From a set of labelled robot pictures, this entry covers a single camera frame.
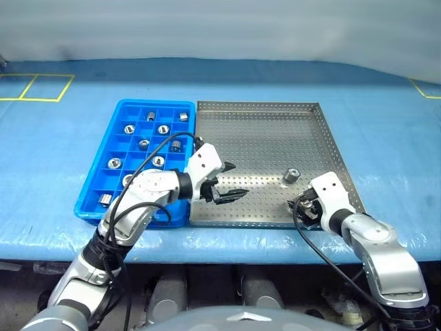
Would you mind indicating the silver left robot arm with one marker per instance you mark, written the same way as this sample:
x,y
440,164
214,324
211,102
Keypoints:
x,y
151,186

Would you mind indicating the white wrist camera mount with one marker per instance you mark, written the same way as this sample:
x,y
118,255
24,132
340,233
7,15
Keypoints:
x,y
332,196
205,162

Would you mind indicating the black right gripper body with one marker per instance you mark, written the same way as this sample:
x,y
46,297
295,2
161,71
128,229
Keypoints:
x,y
311,215

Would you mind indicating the grey robot torso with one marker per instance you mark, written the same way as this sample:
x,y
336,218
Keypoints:
x,y
244,319

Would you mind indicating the blue plastic table cover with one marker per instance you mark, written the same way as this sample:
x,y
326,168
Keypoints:
x,y
379,138

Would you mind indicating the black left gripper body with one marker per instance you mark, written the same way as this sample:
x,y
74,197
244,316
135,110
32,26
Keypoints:
x,y
208,191

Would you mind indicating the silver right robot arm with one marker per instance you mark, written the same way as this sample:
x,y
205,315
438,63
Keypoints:
x,y
389,262

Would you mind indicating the grey rounded shape under table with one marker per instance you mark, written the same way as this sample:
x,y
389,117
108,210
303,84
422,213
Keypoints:
x,y
167,296
262,293

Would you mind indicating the perforated steel tray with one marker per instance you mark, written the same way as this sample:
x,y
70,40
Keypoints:
x,y
258,138

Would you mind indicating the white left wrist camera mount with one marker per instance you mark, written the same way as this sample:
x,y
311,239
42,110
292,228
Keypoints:
x,y
205,162

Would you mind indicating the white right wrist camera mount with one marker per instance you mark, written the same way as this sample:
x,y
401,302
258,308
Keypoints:
x,y
332,196

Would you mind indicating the blue plastic compartment tray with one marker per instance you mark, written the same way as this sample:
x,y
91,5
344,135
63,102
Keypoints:
x,y
93,193

